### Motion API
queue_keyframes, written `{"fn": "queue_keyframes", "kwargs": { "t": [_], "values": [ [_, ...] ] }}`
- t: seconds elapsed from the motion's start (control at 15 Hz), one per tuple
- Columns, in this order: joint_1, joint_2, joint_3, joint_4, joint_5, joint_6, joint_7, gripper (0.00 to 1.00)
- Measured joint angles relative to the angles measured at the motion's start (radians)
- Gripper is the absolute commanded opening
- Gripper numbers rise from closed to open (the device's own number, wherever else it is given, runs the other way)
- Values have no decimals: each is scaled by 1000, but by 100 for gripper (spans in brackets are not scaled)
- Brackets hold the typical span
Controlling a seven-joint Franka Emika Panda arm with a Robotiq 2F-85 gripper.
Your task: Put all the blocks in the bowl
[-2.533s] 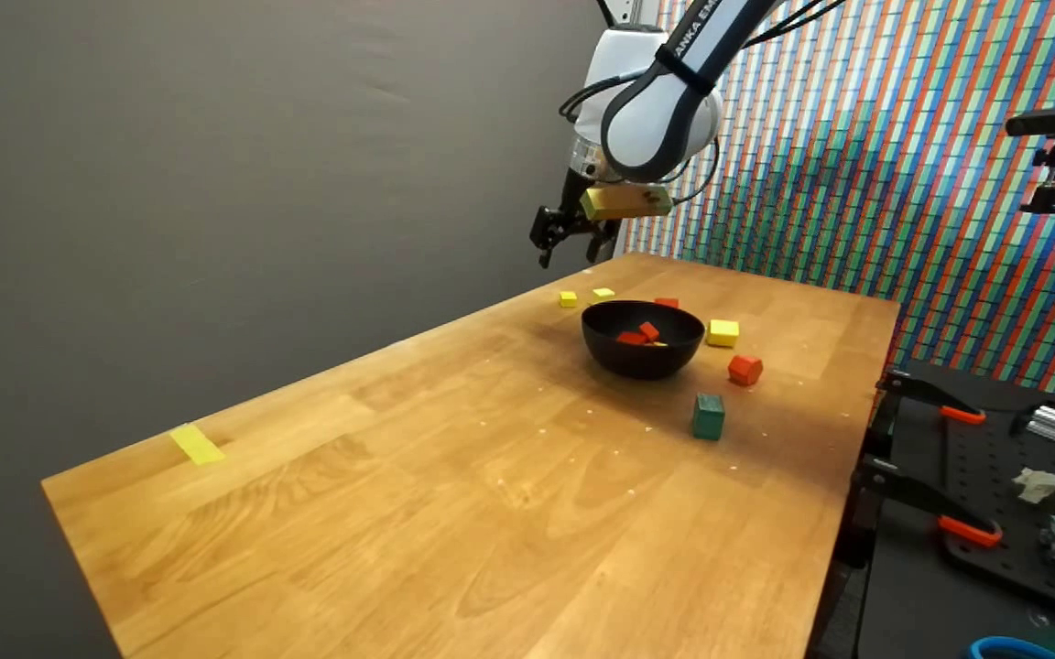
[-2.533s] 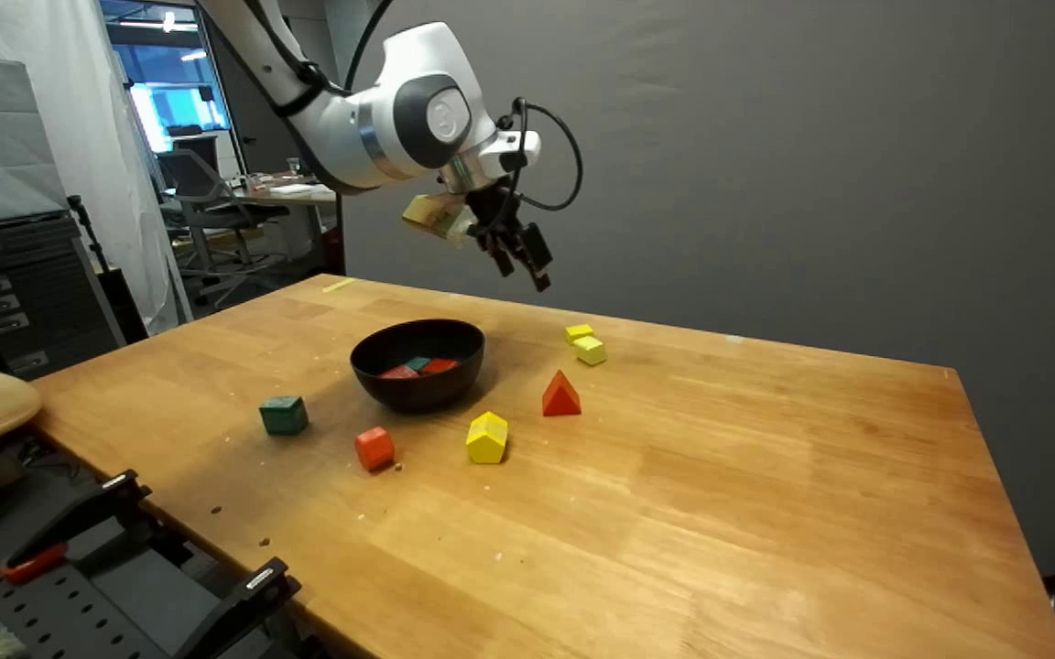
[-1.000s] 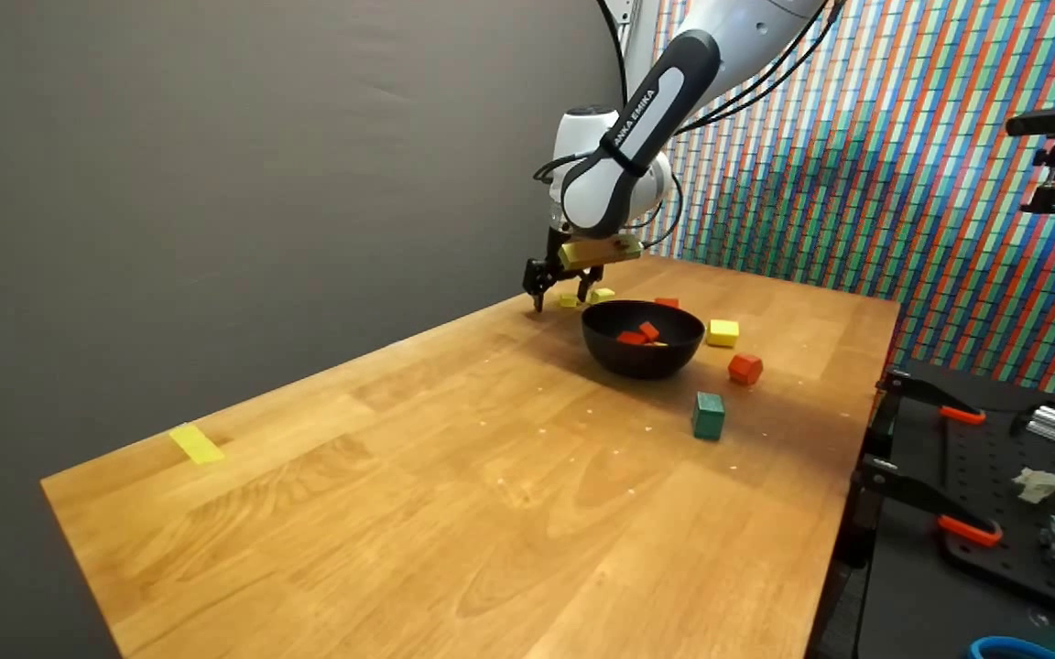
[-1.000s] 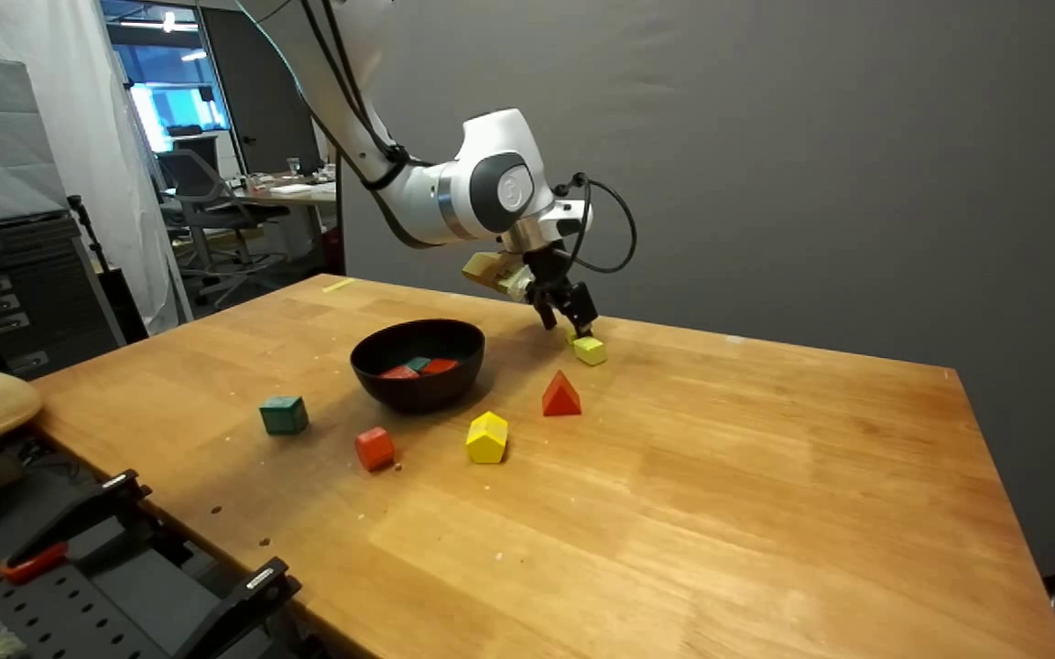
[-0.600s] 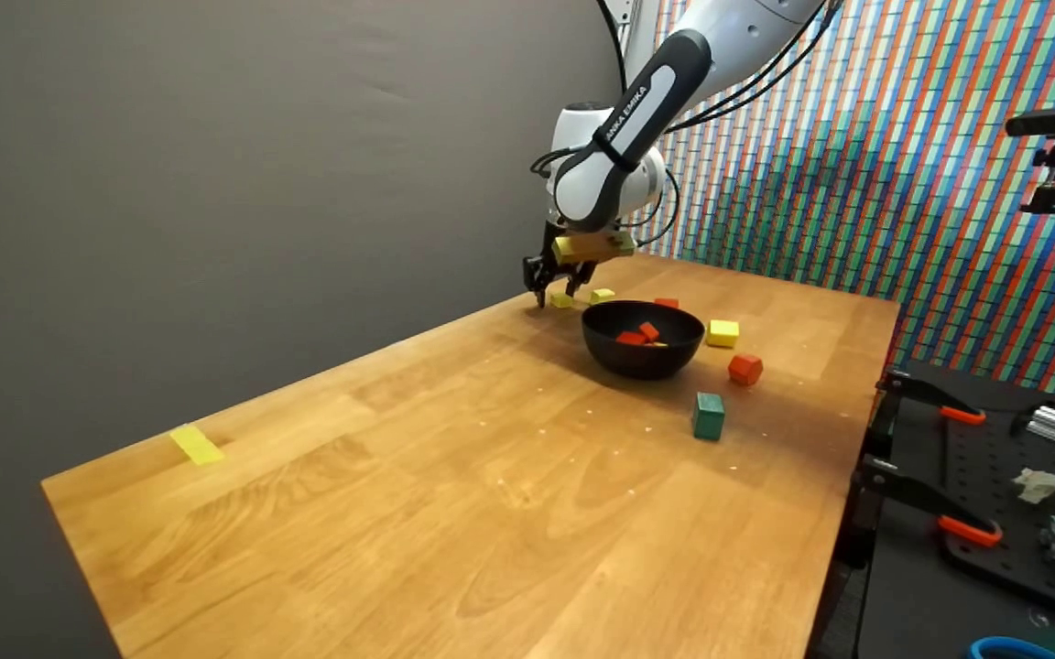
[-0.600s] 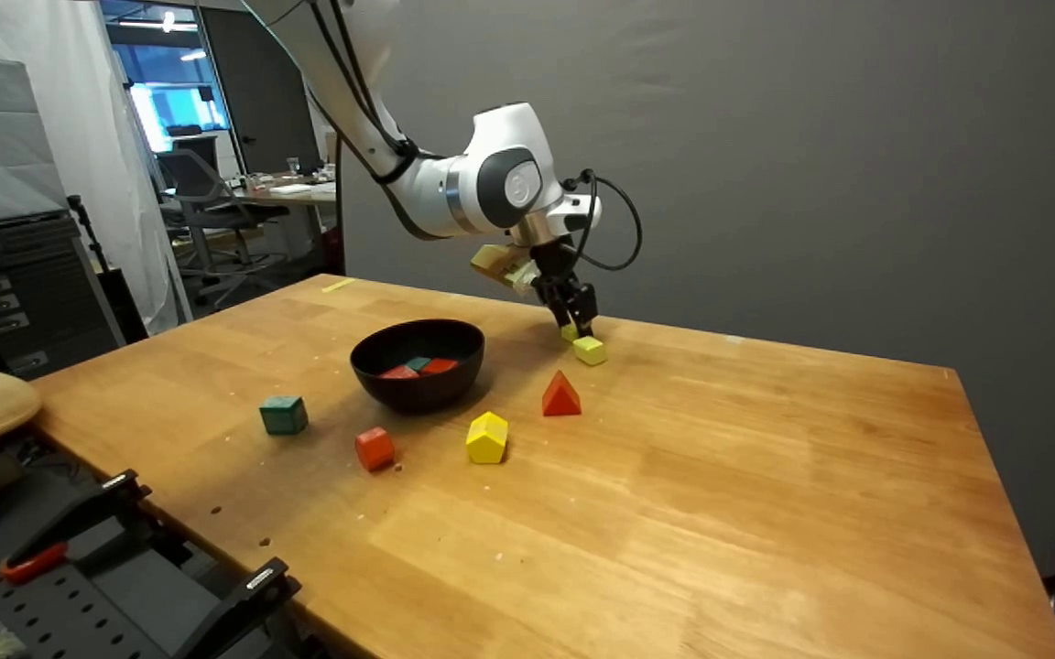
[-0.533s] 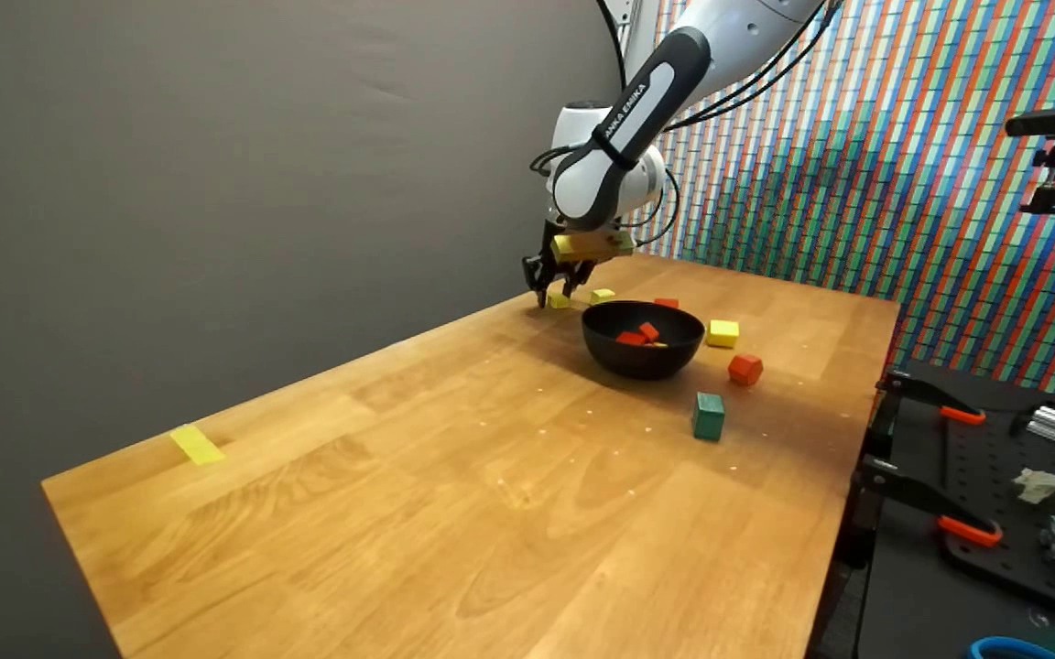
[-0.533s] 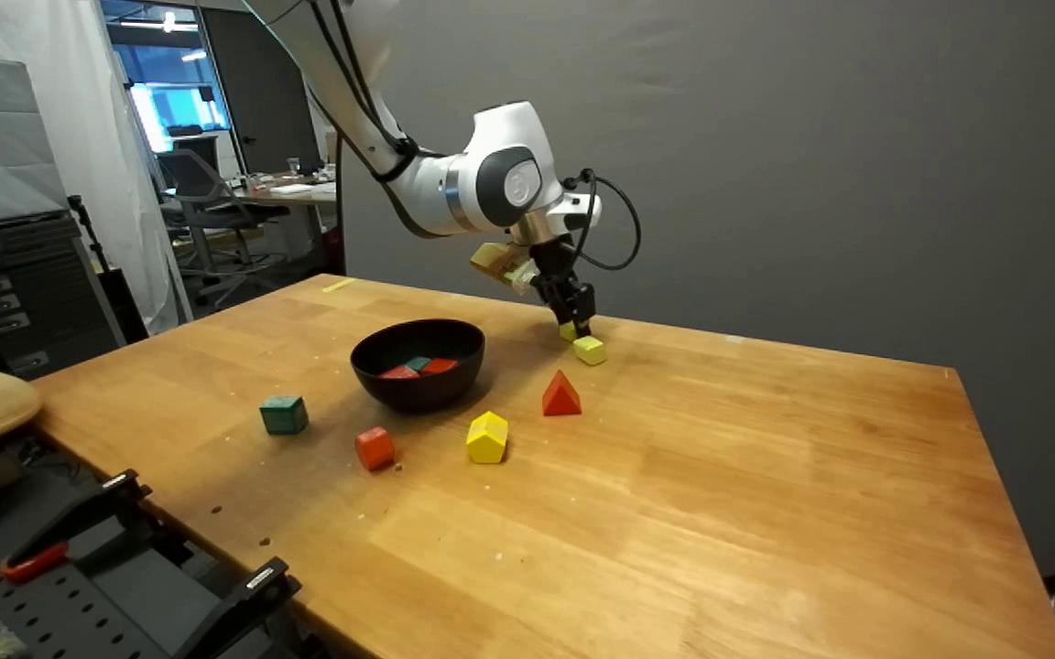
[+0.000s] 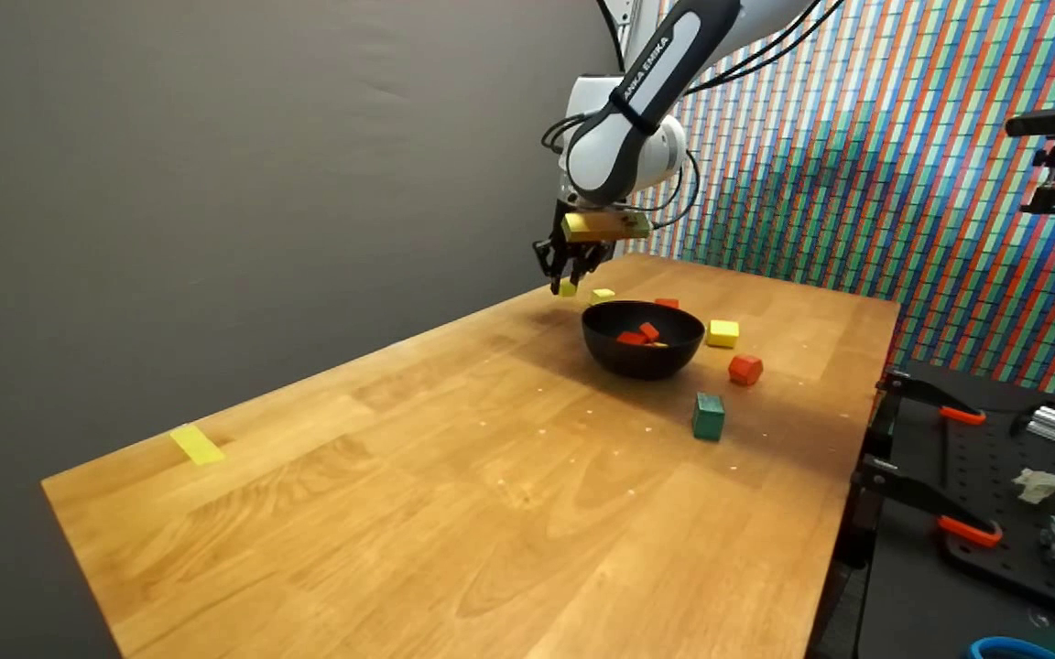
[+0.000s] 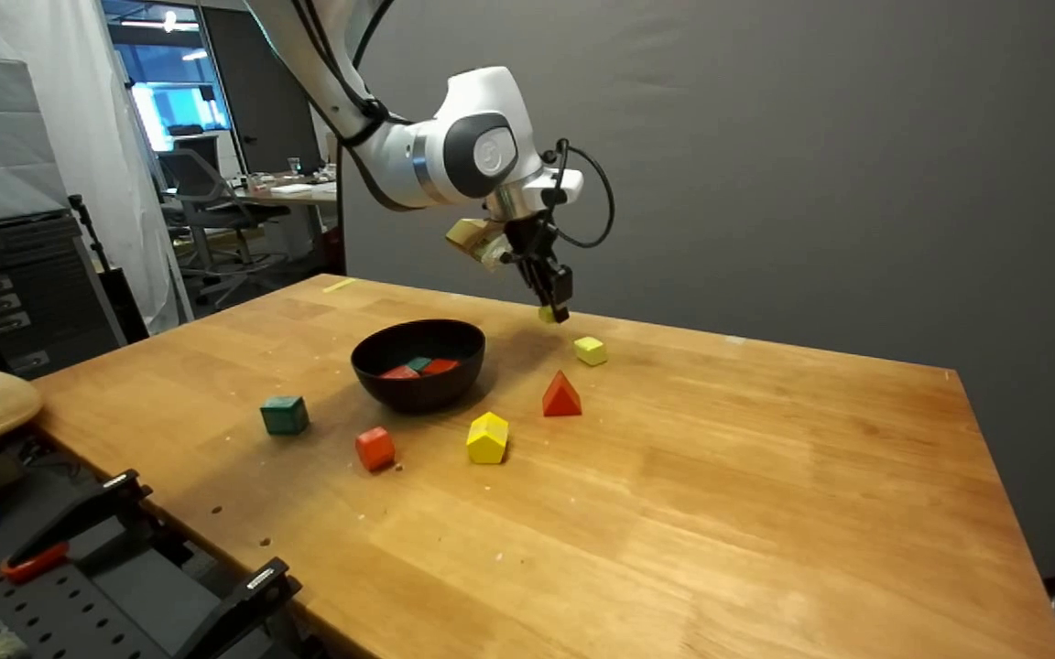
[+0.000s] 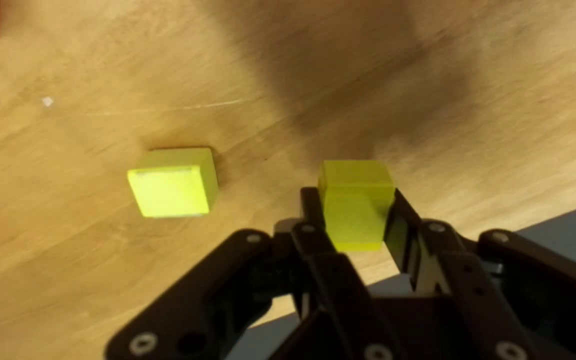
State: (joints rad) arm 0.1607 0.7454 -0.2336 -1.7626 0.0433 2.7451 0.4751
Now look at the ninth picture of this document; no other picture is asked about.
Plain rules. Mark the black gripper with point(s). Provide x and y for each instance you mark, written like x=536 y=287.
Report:
x=553 y=232

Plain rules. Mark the yellow rectangular block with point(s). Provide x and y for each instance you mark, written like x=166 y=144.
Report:
x=602 y=294
x=566 y=292

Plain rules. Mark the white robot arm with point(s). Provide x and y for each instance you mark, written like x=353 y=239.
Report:
x=660 y=146

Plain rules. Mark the black bowl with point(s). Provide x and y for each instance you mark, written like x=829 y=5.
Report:
x=642 y=365

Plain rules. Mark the red triangular block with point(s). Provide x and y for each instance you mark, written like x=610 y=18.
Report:
x=667 y=300

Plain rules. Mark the yellow house-shaped block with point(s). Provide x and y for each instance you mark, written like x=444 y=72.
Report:
x=723 y=334

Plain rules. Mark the orange cube block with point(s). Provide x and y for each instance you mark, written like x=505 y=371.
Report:
x=746 y=371

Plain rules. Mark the green cube block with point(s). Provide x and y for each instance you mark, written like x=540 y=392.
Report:
x=709 y=418

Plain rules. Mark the multicolour patterned screen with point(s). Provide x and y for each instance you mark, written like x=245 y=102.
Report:
x=917 y=184

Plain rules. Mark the grey fabric backdrop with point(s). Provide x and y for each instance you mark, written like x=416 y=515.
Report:
x=184 y=184

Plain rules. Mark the yellow tape strip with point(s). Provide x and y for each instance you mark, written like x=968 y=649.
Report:
x=194 y=445

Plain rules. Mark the black perforated workbench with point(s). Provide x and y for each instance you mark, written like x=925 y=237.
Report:
x=905 y=588

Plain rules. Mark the white crumpled object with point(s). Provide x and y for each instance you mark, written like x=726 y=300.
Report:
x=1038 y=483

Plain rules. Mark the tan wrist camera mount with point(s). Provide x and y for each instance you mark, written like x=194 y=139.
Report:
x=607 y=226

